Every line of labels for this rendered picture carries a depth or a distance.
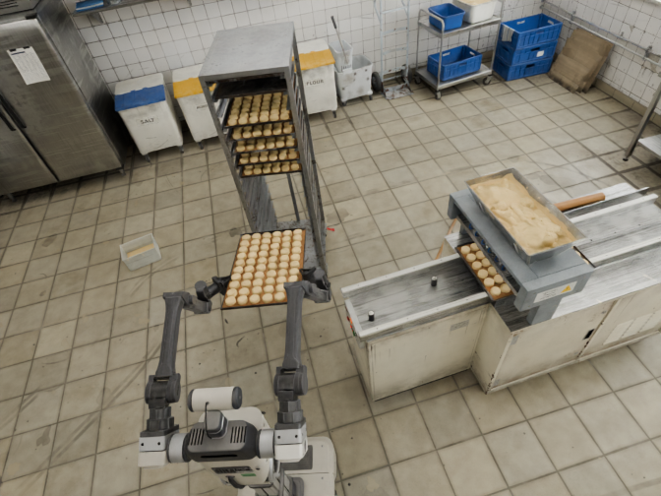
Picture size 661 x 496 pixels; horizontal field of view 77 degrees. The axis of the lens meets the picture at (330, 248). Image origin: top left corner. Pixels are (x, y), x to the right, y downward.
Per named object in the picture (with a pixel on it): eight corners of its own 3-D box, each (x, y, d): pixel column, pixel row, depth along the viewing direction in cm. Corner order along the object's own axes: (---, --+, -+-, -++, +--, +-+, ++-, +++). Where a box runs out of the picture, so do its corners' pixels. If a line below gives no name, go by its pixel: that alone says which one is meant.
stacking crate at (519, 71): (532, 60, 569) (536, 45, 554) (549, 73, 542) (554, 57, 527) (491, 69, 564) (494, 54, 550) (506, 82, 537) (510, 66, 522)
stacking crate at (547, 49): (535, 45, 555) (539, 30, 540) (554, 56, 528) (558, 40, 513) (494, 54, 549) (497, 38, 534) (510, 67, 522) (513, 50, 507)
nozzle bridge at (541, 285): (492, 220, 257) (503, 177, 232) (570, 313, 208) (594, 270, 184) (443, 235, 253) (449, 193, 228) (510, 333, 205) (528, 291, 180)
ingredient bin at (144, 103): (144, 165, 493) (112, 106, 437) (144, 139, 536) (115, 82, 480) (188, 154, 500) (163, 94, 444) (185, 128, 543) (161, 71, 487)
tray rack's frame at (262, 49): (329, 279, 342) (291, 65, 211) (268, 284, 345) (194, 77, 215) (328, 225, 385) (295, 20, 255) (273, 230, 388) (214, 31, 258)
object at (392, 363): (446, 332, 302) (461, 250, 236) (469, 374, 279) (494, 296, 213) (355, 361, 294) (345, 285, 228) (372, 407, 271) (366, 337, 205)
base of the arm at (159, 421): (163, 436, 134) (180, 428, 146) (164, 409, 136) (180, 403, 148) (138, 437, 135) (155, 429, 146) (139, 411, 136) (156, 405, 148)
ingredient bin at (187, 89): (197, 153, 500) (172, 93, 444) (194, 127, 543) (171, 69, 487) (240, 142, 506) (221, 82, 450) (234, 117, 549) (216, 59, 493)
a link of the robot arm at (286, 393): (277, 405, 137) (293, 405, 136) (276, 374, 139) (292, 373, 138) (286, 402, 146) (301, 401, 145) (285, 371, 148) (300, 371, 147)
